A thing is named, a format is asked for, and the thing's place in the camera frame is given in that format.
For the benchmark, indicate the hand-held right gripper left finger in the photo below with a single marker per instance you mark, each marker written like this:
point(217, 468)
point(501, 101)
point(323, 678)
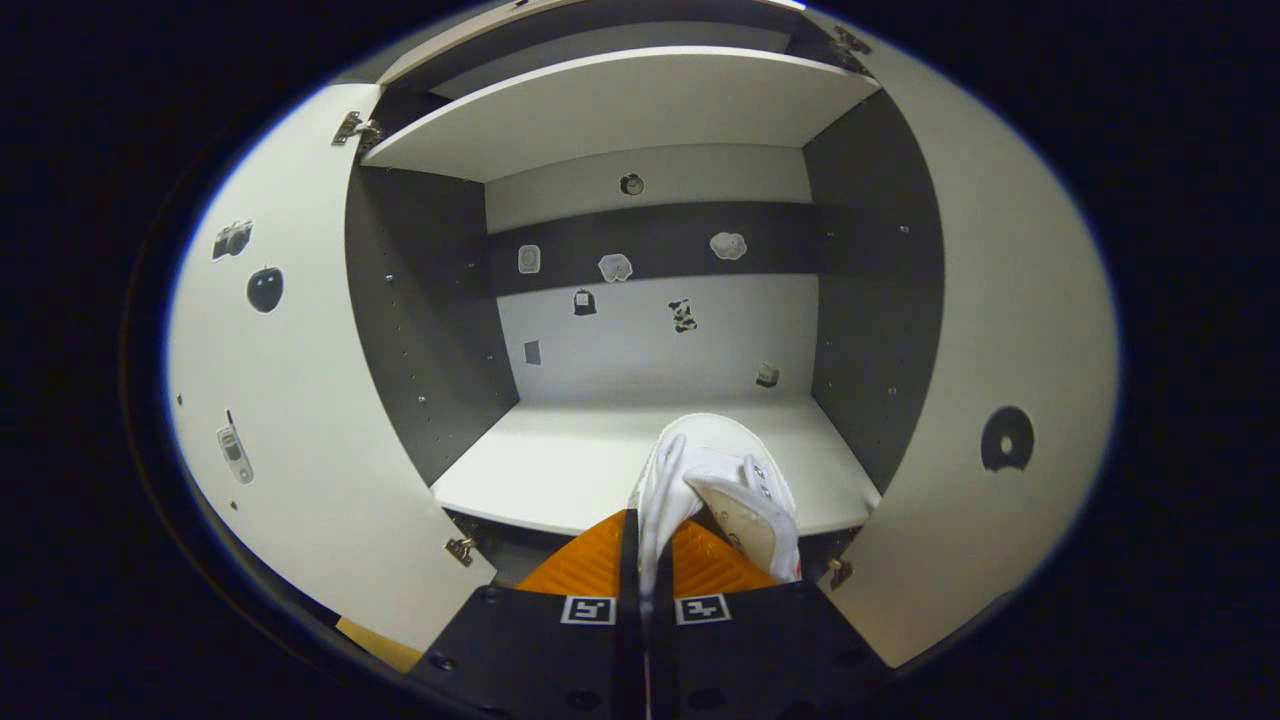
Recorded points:
point(540, 650)

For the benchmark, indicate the white door with phone sticker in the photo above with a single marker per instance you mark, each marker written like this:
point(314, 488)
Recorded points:
point(320, 400)

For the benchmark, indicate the white shoe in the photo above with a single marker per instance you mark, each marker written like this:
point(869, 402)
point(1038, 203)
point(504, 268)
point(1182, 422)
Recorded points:
point(710, 460)

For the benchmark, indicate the white door with disc sticker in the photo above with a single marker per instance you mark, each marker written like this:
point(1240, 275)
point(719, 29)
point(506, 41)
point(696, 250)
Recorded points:
point(1000, 300)

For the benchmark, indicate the white shoe cabinet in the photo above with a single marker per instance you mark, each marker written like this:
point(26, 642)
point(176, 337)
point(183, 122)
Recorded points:
point(600, 470)

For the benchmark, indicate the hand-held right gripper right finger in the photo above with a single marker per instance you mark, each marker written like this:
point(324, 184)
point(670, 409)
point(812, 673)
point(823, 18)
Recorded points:
point(750, 650)

